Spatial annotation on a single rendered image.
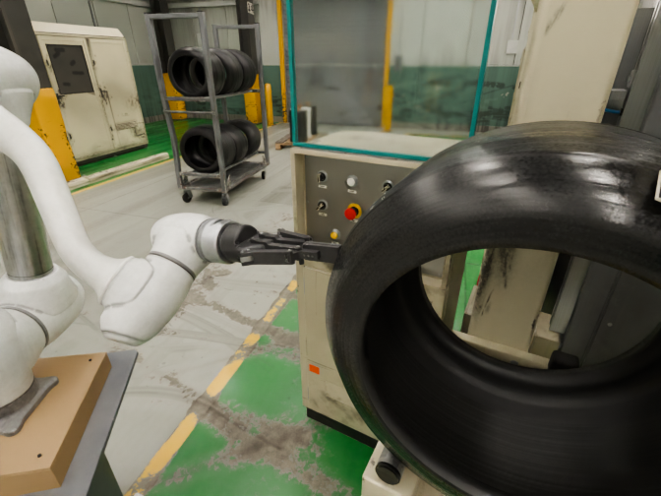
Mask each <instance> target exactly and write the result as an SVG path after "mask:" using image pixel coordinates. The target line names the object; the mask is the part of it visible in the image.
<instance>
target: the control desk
mask: <svg viewBox="0 0 661 496"><path fill-rule="evenodd" d="M424 162H425V161H422V160H414V159H405V158H397V157H388V156H380V155H364V154H356V153H348V152H339V151H331V150H322V149H314V148H305V147H297V146H295V147H293V148H290V164H291V184H292V204H293V223H294V232H297V233H301V234H305V235H310V236H312V238H313V242H324V243H333V244H341V245H343V243H344V241H345V239H346V237H347V235H348V234H349V232H350V231H351V229H352V228H353V226H354V225H355V223H356V222H357V221H358V219H359V218H360V217H361V216H362V215H363V214H364V213H365V212H366V211H367V210H368V209H369V208H370V207H371V206H372V205H373V204H374V203H375V202H376V201H377V200H378V199H379V198H380V197H381V196H382V195H384V194H385V193H386V192H387V191H388V190H389V189H391V188H392V187H393V186H394V185H396V184H397V183H398V182H399V181H401V180H402V179H403V178H405V177H406V176H407V175H408V174H410V173H411V172H412V171H413V170H415V169H416V168H417V167H419V166H420V165H421V164H422V163H424ZM466 255H467V251H466V252H460V253H456V254H451V255H448V256H445V257H442V258H439V259H436V260H433V261H430V262H428V263H425V264H423V265H421V274H422V280H423V284H424V288H425V291H426V294H427V296H428V299H429V301H430V303H431V305H432V306H433V308H434V310H435V311H436V313H437V314H438V316H439V317H440V318H441V320H442V321H443V322H444V323H445V324H446V326H447V327H448V328H449V329H452V328H453V323H454V317H455V312H456V307H457V302H458V297H459V292H460V287H461V282H462V276H463V271H464V266H465V261H466ZM304 262H305V264H303V265H299V261H296V279H297V299H298V320H299V340H300V359H301V380H302V400H303V405H304V406H306V407H307V416H308V417H310V418H312V419H314V420H316V421H318V422H320V423H322V424H325V425H326V426H328V427H330V428H332V429H334V430H336V431H338V432H340V433H342V434H344V435H346V436H348V437H351V438H353V439H355V440H357V441H359V442H361V443H363V444H365V445H367V446H369V447H371V448H373V449H375V448H376V446H377V444H378V442H379V439H378V438H377V437H376V436H375V435H374V433H373V432H372V431H371V430H370V428H369V427H368V426H367V424H366V423H365V422H364V420H363V419H362V417H361V416H360V414H359V413H358V411H357V410H356V408H355V406H354V405H353V403H352V401H351V399H350V397H349V395H348V394H347V392H346V390H345V388H344V386H343V383H342V381H341V378H340V376H339V374H338V371H337V369H336V366H335V364H334V361H333V358H332V355H331V349H330V345H329V341H328V335H327V328H326V296H327V290H328V284H329V280H330V276H331V271H332V268H333V266H334V264H332V263H324V262H316V261H308V260H305V259H304ZM309 364H312V365H314V366H316V367H319V368H320V375H319V374H316V373H314V372H311V371H310V368H309Z"/></svg>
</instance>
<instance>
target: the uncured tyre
mask: <svg viewBox="0 0 661 496"><path fill-rule="evenodd" d="M428 160H429V161H428ZM428 160H426V161H425V162H424V163H422V164H421V165H420V166H419V167H417V168H416V169H415V170H413V171H412V172H411V173H410V174H408V175H407V176H406V177H405V178H403V179H402V180H401V181H399V182H398V183H397V184H396V185H394V186H393V187H392V188H391V189H390V190H389V193H388V196H387V197H386V198H385V199H384V200H382V201H381V202H380V203H379V204H377V205H376V206H375V207H374V208H373V209H372V210H371V211H369V212H368V210H369V209H368V210H367V211H366V212H365V213H364V214H363V215H362V216H361V217H360V218H359V219H358V221H357V222H356V223H355V225H354V226H353V228H352V229H351V231H350V232H349V234H348V235H347V237H346V239H345V241H344V243H343V245H342V247H341V249H340V251H339V254H338V256H337V258H336V261H335V263H334V266H333V268H332V271H331V274H330V280H329V284H328V290H327V296H326V328H327V335H328V341H329V345H330V352H331V355H332V358H333V361H334V364H335V366H336V369H337V371H338V374H339V376H340V378H341V381H342V383H343V386H344V388H345V390H346V392H347V394H348V395H349V397H350V399H351V401H352V403H353V405H354V406H355V408H356V410H357V411H358V413H359V414H360V416H361V417H362V419H363V420H364V422H365V423H366V424H367V426H368V427H369V428H370V430H371V431H372V432H373V433H374V435H375V436H376V437H377V438H378V439H379V441H380V442H381V443H382V444H383V445H384V446H385V447H386V448H387V449H388V450H389V451H390V452H391V453H392V454H393V455H394V456H395V457H396V458H397V459H398V460H399V461H400V462H401V463H402V464H404V465H405V466H406V467H407V468H408V469H410V470H411V471H412V472H413V473H414V474H416V475H417V476H418V477H420V478H421V479H422V480H424V481H425V482H426V483H428V484H429V485H430V486H432V487H433V488H435V489H436V490H438V491H439V492H441V493H442V494H444V495H446V496H661V321H660V322H659V323H658V325H657V326H656V327H655V328H654V330H653V331H652V332H651V333H650V334H649V335H648V336H647V337H646V338H645V339H644V340H642V341H641V342H640V343H638V344H637V345H636V346H634V347H633V348H631V349H630V350H628V351H626V352H624V353H622V354H621V355H619V356H616V357H614V358H612V359H609V360H607V361H604V362H601V363H597V364H594V365H590V366H585V367H579V368H573V369H555V370H554V369H537V368H529V367H524V366H519V365H515V364H511V363H507V362H504V361H502V360H499V359H497V358H494V357H492V356H489V355H487V354H485V353H483V352H481V351H479V350H477V349H476V348H474V347H472V346H471V345H469V344H468V343H466V342H465V341H463V340H462V339H461V338H459V337H458V336H457V335H456V334H455V333H453V332H452V331H451V330H450V329H449V328H448V327H447V326H446V324H445V323H444V322H443V321H442V320H441V318H440V317H439V316H438V314H437V313H436V311H435V310H434V308H433V306H432V305H431V303H430V301H429V299H428V296H427V294H426V291H425V288H424V284H423V280H422V274H421V265H423V264H425V263H428V262H430V261H433V260H436V259H439V258H442V257H445V256H448V255H451V254H456V253H460V252H466V251H472V250H480V249H492V248H521V249H534V250H543V251H550V252H556V253H562V254H567V255H571V256H576V257H579V258H583V259H586V260H590V261H593V262H597V263H600V264H603V265H606V266H609V267H611V268H614V269H617V270H619V271H622V272H624V273H627V274H629V275H631V276H634V277H636V278H638V279H641V280H643V281H645V282H647V283H649V284H651V285H653V286H655V287H657V288H658V289H660V290H661V202H659V201H656V200H655V195H656V188H657V182H658V176H659V171H660V170H661V139H660V138H657V137H654V136H651V135H648V134H645V133H642V132H639V131H635V130H632V129H628V128H624V127H619V126H615V125H609V124H603V123H595V122H586V121H568V120H556V121H538V122H529V123H521V124H515V125H510V126H506V127H502V128H498V129H494V130H490V131H487V132H484V133H481V134H478V135H475V136H472V137H470V138H467V139H465V140H462V141H460V142H458V143H456V144H454V145H452V146H450V147H448V148H446V149H444V150H442V151H441V152H439V153H438V154H436V155H435V156H434V157H431V158H429V159H428Z"/></svg>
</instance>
